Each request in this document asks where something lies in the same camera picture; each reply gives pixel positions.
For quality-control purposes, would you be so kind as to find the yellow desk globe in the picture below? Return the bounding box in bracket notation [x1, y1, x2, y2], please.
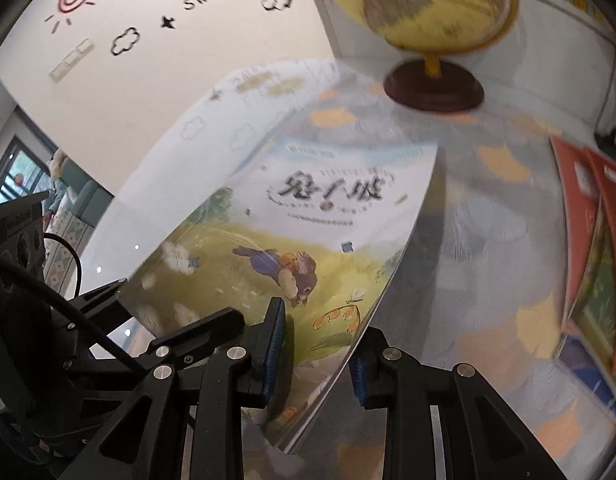
[320, 0, 521, 113]

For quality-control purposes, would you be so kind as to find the white wall switch panel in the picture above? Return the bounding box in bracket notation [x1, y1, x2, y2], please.
[48, 39, 96, 84]

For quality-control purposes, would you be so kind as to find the dark framed window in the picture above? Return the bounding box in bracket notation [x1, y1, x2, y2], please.
[0, 137, 52, 207]

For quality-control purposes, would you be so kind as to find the black cable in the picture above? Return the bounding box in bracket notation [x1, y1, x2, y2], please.
[42, 232, 83, 297]
[0, 249, 143, 371]

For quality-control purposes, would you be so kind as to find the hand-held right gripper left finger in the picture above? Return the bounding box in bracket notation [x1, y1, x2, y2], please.
[58, 298, 287, 480]

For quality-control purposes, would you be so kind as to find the wall sticker set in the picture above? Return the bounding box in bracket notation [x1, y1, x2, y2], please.
[44, 0, 296, 58]

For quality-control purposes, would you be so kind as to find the teal sofa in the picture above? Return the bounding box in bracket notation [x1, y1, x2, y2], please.
[62, 157, 116, 228]

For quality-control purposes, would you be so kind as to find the patterned cloth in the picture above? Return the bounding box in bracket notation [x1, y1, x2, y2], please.
[44, 207, 94, 286]

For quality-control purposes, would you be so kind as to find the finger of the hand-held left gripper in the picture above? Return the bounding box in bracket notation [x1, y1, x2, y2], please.
[146, 308, 247, 367]
[68, 278, 136, 347]

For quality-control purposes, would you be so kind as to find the meadow rabbit picture book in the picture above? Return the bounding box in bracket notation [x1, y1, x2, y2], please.
[122, 141, 441, 457]

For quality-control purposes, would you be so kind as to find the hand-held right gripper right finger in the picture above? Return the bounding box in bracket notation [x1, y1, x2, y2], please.
[348, 328, 571, 480]

